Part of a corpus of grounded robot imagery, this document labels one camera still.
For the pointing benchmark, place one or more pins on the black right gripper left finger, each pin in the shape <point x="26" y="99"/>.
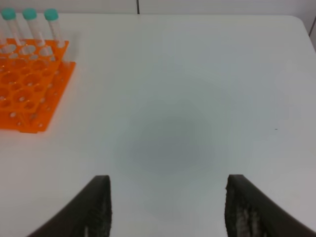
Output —
<point x="88" y="214"/>

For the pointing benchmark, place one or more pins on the orange test tube rack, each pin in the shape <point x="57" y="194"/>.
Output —
<point x="32" y="82"/>

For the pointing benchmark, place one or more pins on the teal capped tube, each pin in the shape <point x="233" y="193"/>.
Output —
<point x="52" y="17"/>
<point x="9" y="15"/>
<point x="30" y="15"/>

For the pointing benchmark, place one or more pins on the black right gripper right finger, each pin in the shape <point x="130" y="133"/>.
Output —
<point x="250" y="213"/>

